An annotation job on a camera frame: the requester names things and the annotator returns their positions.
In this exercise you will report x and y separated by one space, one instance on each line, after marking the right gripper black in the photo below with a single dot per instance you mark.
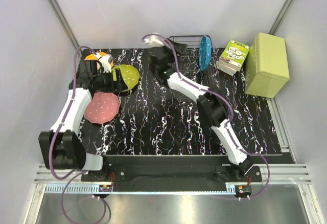
179 47

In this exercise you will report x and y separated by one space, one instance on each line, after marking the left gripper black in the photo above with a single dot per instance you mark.
118 80

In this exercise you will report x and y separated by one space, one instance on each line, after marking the black wire dish rack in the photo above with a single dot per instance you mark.
189 55

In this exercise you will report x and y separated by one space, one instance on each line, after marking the blue dotted plate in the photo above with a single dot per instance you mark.
205 51

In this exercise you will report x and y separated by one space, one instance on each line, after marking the pink dotted plate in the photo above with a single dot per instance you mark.
102 108

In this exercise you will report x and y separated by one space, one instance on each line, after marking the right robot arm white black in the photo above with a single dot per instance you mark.
213 110

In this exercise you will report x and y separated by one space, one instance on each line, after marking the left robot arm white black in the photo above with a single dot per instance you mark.
92 95

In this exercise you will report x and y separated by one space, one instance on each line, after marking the green dotted plate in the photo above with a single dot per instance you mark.
130 75

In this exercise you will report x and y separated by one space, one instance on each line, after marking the orange dotted plate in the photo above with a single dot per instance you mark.
93 56

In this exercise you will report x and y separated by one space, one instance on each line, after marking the green book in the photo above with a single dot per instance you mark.
232 58

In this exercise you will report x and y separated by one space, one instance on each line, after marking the light green box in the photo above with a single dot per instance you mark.
266 66

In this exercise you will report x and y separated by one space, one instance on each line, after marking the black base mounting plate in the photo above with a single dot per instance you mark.
218 173

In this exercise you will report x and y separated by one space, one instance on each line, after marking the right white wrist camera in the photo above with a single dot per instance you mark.
153 41

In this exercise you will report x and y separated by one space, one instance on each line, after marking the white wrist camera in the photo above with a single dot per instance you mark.
104 62
153 41

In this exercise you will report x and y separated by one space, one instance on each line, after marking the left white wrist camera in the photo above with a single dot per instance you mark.
104 62

